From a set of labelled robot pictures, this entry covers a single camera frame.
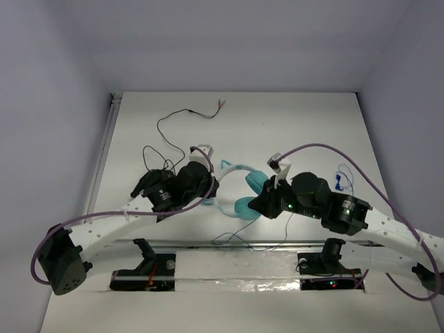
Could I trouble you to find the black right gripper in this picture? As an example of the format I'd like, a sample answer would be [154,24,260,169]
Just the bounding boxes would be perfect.
[247,173,322,219]

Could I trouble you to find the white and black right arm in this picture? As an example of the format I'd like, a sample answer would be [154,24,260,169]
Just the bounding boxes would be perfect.
[248,172,443,294]

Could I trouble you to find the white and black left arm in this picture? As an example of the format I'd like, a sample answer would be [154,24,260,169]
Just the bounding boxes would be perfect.
[31,161,219,296]

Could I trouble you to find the aluminium left rail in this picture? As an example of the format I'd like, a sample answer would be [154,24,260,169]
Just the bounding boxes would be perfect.
[99,92,123,164]

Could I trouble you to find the black headphones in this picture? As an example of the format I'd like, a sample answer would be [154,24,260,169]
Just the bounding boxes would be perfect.
[130,169,174,198]

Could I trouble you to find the white front cover board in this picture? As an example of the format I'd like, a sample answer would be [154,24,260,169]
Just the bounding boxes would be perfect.
[40,248,438,333]

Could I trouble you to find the black headphone cable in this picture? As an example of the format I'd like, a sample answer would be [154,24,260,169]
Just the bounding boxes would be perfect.
[142,99,226,174]

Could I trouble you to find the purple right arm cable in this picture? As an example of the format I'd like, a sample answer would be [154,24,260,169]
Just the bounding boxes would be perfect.
[273,142,441,301]

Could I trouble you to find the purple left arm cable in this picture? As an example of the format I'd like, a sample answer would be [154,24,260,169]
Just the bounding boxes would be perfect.
[31,147,216,287]

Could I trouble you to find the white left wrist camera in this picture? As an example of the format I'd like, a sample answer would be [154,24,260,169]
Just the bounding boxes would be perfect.
[189,144,214,169]

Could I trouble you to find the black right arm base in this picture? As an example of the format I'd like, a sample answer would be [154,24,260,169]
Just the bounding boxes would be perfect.
[295,238,365,291]

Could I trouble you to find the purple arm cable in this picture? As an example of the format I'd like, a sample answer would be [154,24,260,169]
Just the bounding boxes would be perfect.
[31,147,216,287]
[273,142,441,301]

